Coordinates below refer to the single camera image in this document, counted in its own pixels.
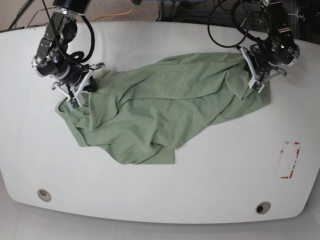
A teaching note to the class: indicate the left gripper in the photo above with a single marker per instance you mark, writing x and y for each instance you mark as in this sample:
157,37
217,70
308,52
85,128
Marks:
258,67

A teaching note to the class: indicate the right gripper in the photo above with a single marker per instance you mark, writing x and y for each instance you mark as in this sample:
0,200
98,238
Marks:
77,79

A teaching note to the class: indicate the green t-shirt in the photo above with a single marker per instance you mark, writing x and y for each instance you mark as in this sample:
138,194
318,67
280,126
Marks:
142,115

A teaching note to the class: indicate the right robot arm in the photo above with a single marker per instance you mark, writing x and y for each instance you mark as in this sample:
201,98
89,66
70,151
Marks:
52,59

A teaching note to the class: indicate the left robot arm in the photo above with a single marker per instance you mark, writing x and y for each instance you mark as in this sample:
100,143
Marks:
279,48

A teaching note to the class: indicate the red tape marking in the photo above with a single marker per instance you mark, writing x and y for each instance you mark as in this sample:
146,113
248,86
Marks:
287,160

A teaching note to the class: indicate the left table grommet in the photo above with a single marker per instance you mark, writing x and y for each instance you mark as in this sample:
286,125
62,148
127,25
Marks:
44,195

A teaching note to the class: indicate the table grommet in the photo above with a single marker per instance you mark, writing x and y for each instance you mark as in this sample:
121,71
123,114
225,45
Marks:
263,208
44,195

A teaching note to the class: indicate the right table grommet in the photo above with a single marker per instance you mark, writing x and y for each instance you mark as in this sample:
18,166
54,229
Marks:
263,208

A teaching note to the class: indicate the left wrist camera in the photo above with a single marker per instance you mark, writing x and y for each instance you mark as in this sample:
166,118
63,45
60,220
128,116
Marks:
256,85

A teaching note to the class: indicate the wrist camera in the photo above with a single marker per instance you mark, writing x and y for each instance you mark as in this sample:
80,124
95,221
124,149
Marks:
75,102
256,85

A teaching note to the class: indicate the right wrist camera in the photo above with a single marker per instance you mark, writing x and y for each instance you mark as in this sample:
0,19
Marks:
75,102

